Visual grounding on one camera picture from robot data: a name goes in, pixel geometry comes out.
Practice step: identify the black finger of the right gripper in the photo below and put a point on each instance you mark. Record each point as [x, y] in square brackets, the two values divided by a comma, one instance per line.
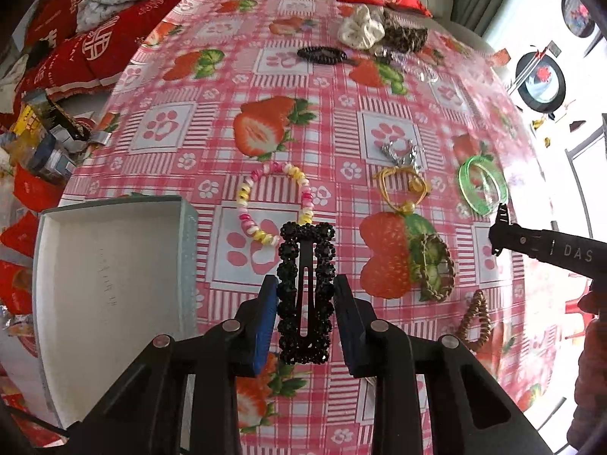
[577, 254]

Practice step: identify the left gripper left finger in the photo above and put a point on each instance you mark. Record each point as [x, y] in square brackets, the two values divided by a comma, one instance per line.
[141, 413]

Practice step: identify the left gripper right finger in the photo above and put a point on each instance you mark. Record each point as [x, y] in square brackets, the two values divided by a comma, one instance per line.
[469, 411]

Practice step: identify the green translucent bangle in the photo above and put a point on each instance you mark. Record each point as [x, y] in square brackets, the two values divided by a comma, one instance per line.
[482, 185]

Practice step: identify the silver bunny hair clip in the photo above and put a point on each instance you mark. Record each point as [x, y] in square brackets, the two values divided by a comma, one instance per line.
[409, 157]

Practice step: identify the black beaded snap hair clip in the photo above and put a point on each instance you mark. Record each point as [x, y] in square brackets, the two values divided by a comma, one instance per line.
[305, 292]

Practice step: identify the white jewelry box tray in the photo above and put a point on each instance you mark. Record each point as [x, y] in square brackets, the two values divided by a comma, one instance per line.
[109, 276]

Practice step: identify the pink strawberry tablecloth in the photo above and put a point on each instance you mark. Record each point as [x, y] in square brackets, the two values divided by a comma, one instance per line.
[223, 112]

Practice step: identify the leopard print scrunchie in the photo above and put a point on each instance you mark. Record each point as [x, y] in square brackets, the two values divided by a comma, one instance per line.
[401, 38]

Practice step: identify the cream white scrunchie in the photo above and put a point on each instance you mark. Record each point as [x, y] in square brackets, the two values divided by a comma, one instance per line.
[363, 28]

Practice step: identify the red quilt with characters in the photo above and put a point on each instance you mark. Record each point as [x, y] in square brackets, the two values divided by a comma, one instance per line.
[65, 63]

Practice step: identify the round black wall decoration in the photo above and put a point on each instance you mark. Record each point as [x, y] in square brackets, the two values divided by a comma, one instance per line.
[544, 90]

